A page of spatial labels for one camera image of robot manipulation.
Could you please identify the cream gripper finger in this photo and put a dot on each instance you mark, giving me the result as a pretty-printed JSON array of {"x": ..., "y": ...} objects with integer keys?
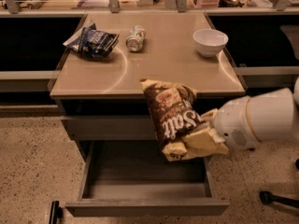
[
  {"x": 204, "y": 143},
  {"x": 210, "y": 115}
]

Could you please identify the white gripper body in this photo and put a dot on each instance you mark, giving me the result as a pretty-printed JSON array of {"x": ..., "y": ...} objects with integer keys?
[{"x": 233, "y": 122}]

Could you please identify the brown sea salt chip bag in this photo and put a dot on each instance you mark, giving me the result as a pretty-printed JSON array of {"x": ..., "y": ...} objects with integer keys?
[{"x": 173, "y": 116}]

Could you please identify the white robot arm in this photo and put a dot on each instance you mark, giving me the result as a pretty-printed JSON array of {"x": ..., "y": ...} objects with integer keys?
[{"x": 273, "y": 116}]

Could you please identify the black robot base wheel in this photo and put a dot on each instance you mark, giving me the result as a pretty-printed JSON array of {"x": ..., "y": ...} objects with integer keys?
[{"x": 267, "y": 197}]

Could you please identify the closed grey top drawer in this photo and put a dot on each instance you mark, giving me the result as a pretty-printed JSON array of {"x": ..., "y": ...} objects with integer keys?
[{"x": 111, "y": 128}]

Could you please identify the open grey middle drawer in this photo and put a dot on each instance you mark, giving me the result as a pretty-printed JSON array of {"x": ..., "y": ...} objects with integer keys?
[{"x": 133, "y": 179}]

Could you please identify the grey drawer cabinet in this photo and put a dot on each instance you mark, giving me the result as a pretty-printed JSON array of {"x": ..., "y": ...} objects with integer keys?
[{"x": 111, "y": 87}]

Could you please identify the blue crumpled chip bag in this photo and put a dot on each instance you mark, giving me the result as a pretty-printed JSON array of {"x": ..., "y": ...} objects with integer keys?
[{"x": 92, "y": 43}]

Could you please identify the white ceramic bowl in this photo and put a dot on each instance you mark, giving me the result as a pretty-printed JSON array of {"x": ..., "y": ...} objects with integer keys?
[{"x": 209, "y": 42}]

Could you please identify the silver soda can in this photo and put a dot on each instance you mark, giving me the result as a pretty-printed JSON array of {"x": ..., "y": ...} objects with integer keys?
[{"x": 135, "y": 39}]

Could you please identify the black bar near floor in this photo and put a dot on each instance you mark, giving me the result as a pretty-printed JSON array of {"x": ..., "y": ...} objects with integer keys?
[{"x": 56, "y": 212}]

